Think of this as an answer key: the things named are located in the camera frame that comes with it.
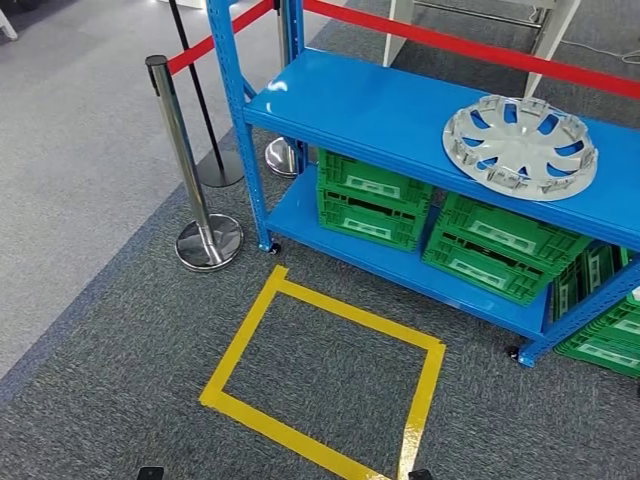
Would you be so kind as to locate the black stanchion post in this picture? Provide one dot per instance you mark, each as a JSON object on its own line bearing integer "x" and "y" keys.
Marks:
{"x": 220, "y": 169}

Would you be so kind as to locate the wide white desk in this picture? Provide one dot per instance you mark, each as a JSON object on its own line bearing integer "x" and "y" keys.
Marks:
{"x": 550, "y": 40}

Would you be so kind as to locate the blue metal shelf rack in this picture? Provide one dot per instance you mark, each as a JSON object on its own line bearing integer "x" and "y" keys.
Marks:
{"x": 375, "y": 106}

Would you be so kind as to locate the white furniture legs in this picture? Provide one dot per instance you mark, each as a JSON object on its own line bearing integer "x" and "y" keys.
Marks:
{"x": 7, "y": 26}

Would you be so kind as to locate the chrome stanchion post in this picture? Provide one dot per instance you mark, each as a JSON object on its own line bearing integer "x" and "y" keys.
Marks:
{"x": 185, "y": 159}
{"x": 282, "y": 156}

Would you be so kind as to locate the red barrier belt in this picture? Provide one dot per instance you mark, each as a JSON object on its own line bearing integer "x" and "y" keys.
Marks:
{"x": 450, "y": 45}

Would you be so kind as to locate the grey wheel hubcap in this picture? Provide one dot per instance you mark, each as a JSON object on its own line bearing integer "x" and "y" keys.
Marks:
{"x": 520, "y": 149}

